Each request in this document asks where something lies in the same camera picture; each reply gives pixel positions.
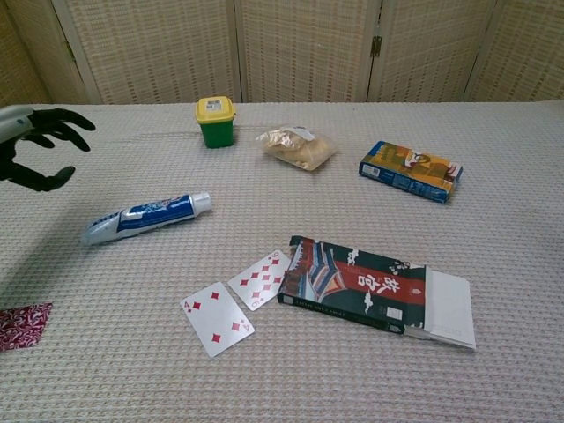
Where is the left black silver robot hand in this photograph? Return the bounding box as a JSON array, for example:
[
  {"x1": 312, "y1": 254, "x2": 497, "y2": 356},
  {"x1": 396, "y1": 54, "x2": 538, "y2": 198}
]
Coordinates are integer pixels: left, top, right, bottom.
[{"x1": 0, "y1": 105, "x2": 97, "y2": 193}]

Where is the blue white toothpaste tube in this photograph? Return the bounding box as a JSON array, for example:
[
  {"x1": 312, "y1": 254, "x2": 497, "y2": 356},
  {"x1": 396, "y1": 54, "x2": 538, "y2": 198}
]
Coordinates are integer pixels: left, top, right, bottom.
[{"x1": 80, "y1": 189, "x2": 212, "y2": 247}]

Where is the red patterned face-down card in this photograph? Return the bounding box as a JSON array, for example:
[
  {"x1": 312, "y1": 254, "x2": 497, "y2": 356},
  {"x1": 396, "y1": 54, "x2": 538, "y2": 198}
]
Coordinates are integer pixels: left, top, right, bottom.
[{"x1": 0, "y1": 301, "x2": 54, "y2": 353}]

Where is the green container with yellow lid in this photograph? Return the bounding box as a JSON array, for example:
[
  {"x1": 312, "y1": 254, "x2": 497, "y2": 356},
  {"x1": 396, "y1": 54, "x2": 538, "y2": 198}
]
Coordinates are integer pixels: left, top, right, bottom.
[{"x1": 195, "y1": 96, "x2": 237, "y2": 149}]

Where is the four of diamonds card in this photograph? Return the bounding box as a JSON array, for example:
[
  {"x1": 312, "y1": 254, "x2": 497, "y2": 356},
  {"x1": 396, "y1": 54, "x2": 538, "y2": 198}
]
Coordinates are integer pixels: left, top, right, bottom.
[{"x1": 179, "y1": 281, "x2": 256, "y2": 359}]

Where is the nine of diamonds card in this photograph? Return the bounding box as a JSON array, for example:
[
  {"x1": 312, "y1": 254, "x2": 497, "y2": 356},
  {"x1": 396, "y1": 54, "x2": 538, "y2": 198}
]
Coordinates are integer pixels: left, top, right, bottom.
[{"x1": 227, "y1": 249, "x2": 292, "y2": 313}]

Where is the clear bag of beige snacks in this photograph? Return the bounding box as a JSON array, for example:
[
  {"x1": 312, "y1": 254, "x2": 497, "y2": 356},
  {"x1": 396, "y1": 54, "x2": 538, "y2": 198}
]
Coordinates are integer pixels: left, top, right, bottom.
[{"x1": 255, "y1": 124, "x2": 338, "y2": 172}]

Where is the woven folding screen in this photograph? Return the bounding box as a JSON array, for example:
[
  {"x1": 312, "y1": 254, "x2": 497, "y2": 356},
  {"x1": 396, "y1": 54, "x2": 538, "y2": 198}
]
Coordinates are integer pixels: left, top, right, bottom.
[{"x1": 0, "y1": 0, "x2": 564, "y2": 107}]

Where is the dark slipcase with red band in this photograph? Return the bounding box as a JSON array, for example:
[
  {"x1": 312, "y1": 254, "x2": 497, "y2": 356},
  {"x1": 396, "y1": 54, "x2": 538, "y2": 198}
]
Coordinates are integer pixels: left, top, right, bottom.
[{"x1": 277, "y1": 235, "x2": 427, "y2": 335}]

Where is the beige woven tablecloth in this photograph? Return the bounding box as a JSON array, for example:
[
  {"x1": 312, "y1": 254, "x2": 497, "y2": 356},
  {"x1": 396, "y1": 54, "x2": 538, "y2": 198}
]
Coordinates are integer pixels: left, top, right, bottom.
[{"x1": 0, "y1": 100, "x2": 564, "y2": 423}]

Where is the blue and orange carton box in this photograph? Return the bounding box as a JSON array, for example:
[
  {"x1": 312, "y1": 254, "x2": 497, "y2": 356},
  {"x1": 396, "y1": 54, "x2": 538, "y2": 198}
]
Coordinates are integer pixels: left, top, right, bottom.
[{"x1": 358, "y1": 140, "x2": 464, "y2": 204}]

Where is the white inner book box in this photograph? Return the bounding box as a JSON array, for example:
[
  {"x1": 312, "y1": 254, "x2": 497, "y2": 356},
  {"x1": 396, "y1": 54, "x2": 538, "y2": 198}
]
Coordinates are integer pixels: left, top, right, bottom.
[{"x1": 403, "y1": 268, "x2": 477, "y2": 352}]

